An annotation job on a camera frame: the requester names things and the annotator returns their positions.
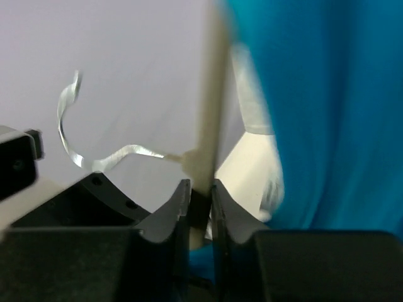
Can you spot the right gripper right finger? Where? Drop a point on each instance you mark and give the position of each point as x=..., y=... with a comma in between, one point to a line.
x=254, y=263

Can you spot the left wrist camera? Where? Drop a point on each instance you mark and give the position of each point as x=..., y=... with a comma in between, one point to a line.
x=20, y=151

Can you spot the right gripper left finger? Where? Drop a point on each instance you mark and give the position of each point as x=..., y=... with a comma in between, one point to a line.
x=143, y=262

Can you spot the cream plastic hanger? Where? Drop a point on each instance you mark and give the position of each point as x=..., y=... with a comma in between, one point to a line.
x=199, y=163

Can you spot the white t shirt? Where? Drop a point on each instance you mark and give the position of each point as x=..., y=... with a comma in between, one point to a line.
x=252, y=171

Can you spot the blue t shirt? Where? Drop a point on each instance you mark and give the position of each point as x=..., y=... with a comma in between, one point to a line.
x=331, y=76

